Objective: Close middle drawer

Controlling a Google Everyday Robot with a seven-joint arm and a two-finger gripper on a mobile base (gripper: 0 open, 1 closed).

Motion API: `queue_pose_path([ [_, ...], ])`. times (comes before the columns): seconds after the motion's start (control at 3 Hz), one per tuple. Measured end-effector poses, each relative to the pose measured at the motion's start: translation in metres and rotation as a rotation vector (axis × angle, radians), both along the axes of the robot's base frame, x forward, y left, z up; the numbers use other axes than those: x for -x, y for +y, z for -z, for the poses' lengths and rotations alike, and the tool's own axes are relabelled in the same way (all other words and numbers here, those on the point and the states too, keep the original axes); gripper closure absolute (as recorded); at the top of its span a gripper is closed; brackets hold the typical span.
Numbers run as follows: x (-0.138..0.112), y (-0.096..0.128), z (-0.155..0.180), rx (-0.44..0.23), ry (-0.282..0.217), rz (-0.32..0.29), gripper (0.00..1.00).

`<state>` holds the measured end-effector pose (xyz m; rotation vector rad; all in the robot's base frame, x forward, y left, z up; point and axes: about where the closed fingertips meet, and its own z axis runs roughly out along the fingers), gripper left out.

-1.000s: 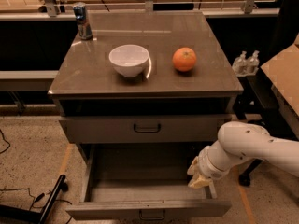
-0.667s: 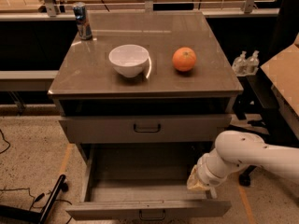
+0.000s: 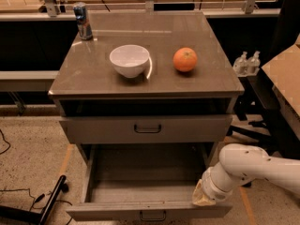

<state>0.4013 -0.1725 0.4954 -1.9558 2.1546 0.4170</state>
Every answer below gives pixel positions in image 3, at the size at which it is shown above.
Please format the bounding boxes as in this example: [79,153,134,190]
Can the grey metal drawer cabinet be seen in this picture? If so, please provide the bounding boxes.
[48,10,246,148]

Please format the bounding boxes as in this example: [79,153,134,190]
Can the blue silver drink can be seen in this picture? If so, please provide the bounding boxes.
[73,2,93,40]

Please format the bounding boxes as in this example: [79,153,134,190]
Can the black floor cable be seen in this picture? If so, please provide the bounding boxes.
[0,128,74,225]

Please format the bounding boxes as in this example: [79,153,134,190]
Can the orange fruit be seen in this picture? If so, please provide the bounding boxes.
[172,47,198,72]

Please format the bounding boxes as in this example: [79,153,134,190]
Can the right clear sanitizer bottle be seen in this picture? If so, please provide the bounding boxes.
[247,51,261,74]

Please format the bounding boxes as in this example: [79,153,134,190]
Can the drawer with black handle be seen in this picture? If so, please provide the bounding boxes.
[67,143,232,222]
[60,114,233,144]

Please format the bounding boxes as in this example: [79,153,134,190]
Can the white ceramic bowl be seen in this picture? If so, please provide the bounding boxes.
[110,44,150,78]

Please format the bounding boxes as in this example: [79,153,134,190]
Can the black office chair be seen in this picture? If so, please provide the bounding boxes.
[227,0,300,159]

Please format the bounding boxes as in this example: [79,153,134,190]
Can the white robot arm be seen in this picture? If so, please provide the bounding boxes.
[192,143,300,206]

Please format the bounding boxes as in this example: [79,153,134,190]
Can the black stand base on floor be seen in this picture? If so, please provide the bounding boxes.
[0,174,69,225]

